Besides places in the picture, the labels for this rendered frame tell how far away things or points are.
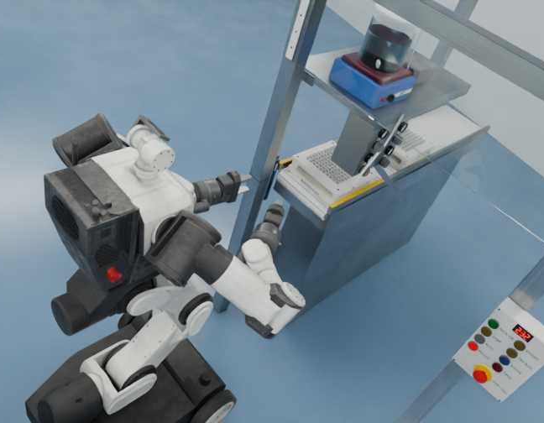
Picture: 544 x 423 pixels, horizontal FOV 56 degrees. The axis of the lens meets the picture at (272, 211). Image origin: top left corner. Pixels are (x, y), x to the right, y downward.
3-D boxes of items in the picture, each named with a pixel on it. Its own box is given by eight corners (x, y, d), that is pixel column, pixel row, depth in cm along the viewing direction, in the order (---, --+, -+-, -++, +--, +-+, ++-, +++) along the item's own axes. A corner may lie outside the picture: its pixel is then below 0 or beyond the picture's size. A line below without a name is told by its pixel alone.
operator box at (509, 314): (499, 404, 144) (557, 353, 127) (451, 358, 151) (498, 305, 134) (509, 391, 148) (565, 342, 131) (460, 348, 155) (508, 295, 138)
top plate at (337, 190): (330, 143, 213) (332, 139, 212) (374, 178, 203) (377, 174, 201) (290, 159, 197) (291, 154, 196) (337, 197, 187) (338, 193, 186)
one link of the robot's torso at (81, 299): (71, 347, 140) (71, 308, 129) (49, 314, 146) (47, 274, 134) (158, 302, 158) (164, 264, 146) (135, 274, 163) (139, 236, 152)
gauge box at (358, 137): (353, 177, 171) (375, 128, 158) (329, 159, 175) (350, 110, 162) (389, 160, 185) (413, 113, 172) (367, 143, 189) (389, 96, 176)
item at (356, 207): (322, 233, 195) (332, 215, 189) (272, 189, 207) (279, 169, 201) (477, 148, 278) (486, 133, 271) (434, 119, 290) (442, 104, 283)
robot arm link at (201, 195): (194, 199, 171) (163, 206, 165) (199, 174, 164) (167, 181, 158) (211, 221, 166) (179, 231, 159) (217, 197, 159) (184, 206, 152)
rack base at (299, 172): (326, 153, 216) (328, 148, 215) (370, 187, 206) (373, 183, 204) (287, 169, 201) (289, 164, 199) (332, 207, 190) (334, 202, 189)
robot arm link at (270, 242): (274, 229, 152) (264, 254, 144) (283, 256, 158) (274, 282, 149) (238, 232, 156) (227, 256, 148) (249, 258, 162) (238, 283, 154)
